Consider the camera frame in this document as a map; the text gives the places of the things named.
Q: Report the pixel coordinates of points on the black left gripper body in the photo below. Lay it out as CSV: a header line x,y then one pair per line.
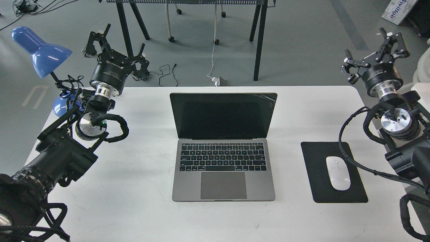
x,y
112,70

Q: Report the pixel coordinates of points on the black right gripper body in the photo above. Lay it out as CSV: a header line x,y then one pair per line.
x,y
382,79

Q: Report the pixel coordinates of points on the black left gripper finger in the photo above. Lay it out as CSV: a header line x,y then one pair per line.
x,y
139,66
90,51

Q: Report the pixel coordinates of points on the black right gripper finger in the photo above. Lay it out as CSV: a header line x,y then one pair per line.
x,y
353,69
392,48

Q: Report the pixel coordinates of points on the grey laptop computer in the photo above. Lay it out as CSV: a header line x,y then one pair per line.
x,y
222,151

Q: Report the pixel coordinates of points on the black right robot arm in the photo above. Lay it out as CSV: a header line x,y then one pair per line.
x,y
398,121

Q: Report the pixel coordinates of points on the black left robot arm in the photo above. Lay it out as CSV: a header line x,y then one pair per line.
x,y
66,148

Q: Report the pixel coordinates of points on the white chair at right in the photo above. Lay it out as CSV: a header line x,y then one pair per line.
x,y
421,79

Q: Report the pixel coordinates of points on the white cardboard box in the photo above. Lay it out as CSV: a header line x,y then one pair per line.
x,y
397,10

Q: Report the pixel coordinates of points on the blue desk lamp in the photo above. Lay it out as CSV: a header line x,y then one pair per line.
x,y
46,57

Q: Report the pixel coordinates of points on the white power adapter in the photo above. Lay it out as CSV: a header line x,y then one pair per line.
x,y
219,82

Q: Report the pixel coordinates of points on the black mouse pad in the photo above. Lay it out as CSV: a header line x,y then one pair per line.
x,y
315,154

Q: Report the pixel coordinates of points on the white computer mouse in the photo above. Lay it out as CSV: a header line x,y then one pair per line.
x,y
338,172

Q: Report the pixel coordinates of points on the black metal table frame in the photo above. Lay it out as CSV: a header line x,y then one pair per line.
x,y
149,14

